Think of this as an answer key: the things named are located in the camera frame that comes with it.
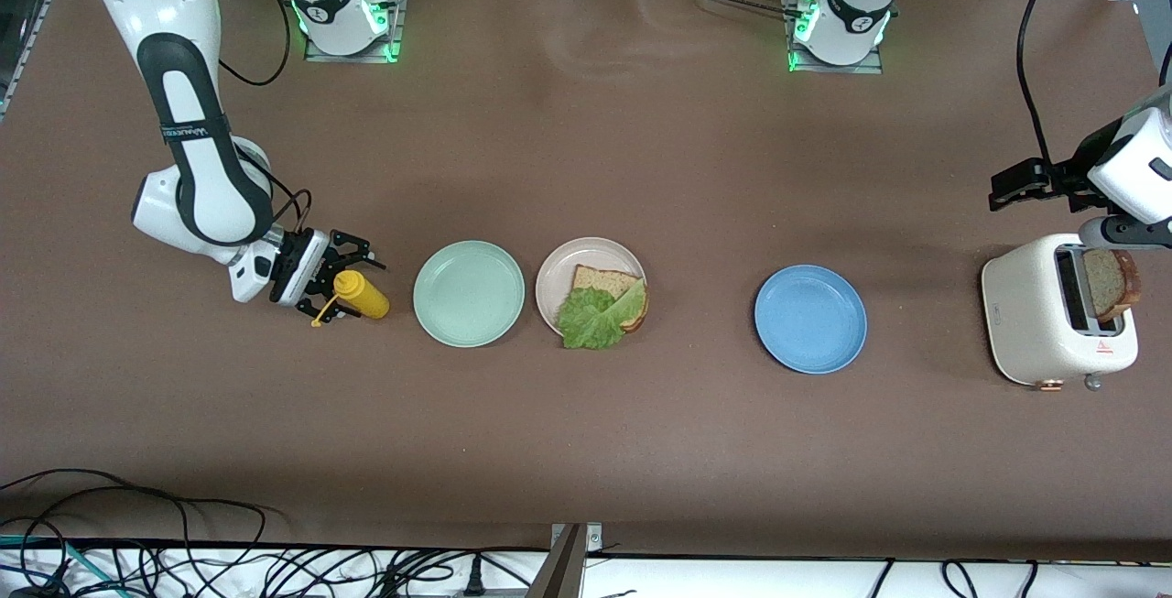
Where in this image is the yellow mustard squeeze bottle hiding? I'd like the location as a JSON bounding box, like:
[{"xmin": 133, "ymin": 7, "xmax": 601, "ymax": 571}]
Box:
[{"xmin": 311, "ymin": 270, "xmax": 391, "ymax": 329}]

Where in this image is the green lettuce leaf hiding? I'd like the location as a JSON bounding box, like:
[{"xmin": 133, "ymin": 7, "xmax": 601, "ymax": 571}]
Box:
[{"xmin": 557, "ymin": 279, "xmax": 647, "ymax": 351}]

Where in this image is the brown bread slice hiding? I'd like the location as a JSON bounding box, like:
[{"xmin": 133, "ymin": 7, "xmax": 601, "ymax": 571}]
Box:
[
  {"xmin": 1083, "ymin": 247, "xmax": 1144, "ymax": 324},
  {"xmin": 572, "ymin": 265, "xmax": 650, "ymax": 334}
]

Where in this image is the mint green plate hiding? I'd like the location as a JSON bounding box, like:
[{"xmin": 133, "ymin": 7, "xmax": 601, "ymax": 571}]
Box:
[{"xmin": 413, "ymin": 240, "xmax": 526, "ymax": 348}]

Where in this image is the beige plate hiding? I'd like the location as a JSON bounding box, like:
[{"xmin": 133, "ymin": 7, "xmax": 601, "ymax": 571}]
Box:
[{"xmin": 536, "ymin": 237, "xmax": 648, "ymax": 339}]

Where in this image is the blue plate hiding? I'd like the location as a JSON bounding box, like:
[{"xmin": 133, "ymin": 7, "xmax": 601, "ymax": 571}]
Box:
[{"xmin": 754, "ymin": 265, "xmax": 868, "ymax": 375}]

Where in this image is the cream white toaster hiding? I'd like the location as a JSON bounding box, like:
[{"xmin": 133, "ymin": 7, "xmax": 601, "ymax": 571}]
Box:
[{"xmin": 981, "ymin": 233, "xmax": 1140, "ymax": 393}]

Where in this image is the black box beside table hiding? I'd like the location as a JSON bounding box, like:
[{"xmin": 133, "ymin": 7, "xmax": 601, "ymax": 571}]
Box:
[{"xmin": 0, "ymin": 0, "xmax": 51, "ymax": 86}]

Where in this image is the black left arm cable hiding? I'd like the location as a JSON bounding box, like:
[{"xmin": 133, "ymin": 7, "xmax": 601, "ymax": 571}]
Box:
[{"xmin": 1013, "ymin": 0, "xmax": 1100, "ymax": 169}]

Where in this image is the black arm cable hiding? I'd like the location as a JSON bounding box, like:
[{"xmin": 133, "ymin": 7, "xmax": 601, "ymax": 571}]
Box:
[
  {"xmin": 1013, "ymin": 0, "xmax": 1100, "ymax": 169},
  {"xmin": 218, "ymin": 0, "xmax": 314, "ymax": 233}
]

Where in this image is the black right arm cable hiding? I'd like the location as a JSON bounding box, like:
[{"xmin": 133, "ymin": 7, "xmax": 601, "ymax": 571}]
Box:
[{"xmin": 218, "ymin": 0, "xmax": 314, "ymax": 233}]

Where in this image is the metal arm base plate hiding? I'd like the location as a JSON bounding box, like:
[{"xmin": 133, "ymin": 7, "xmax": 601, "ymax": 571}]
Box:
[
  {"xmin": 783, "ymin": 0, "xmax": 885, "ymax": 75},
  {"xmin": 304, "ymin": 0, "xmax": 408, "ymax": 64}
]

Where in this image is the black looped floor cable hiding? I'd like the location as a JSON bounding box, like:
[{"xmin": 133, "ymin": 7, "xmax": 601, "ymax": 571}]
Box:
[{"xmin": 0, "ymin": 468, "xmax": 285, "ymax": 598}]

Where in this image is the silver corner bracket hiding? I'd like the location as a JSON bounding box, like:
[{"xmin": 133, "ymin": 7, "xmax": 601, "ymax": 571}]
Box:
[{"xmin": 552, "ymin": 522, "xmax": 604, "ymax": 551}]

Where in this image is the dark aluminium post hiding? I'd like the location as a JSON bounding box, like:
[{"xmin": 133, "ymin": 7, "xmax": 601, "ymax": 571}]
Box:
[{"xmin": 526, "ymin": 525, "xmax": 587, "ymax": 598}]

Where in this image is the teal cable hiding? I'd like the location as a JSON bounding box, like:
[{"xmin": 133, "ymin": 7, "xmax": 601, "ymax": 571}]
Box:
[{"xmin": 0, "ymin": 534, "xmax": 120, "ymax": 598}]

